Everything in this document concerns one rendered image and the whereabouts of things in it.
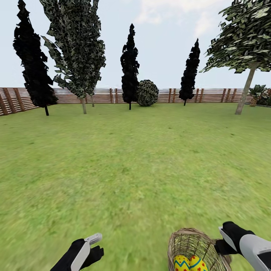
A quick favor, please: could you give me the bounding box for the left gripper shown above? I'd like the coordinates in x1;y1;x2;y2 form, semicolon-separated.
80;245;104;270

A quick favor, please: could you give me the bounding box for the easter egg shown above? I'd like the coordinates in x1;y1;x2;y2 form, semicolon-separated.
189;255;210;271
173;255;191;271

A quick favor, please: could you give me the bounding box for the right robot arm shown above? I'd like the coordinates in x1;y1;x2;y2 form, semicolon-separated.
213;221;271;271

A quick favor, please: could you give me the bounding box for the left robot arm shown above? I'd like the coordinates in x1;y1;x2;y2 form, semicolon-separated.
50;233;104;271

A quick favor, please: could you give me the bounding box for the wicker basket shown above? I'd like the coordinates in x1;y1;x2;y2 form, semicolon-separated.
167;227;233;271

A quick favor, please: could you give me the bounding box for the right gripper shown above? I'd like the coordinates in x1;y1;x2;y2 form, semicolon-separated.
213;239;237;256

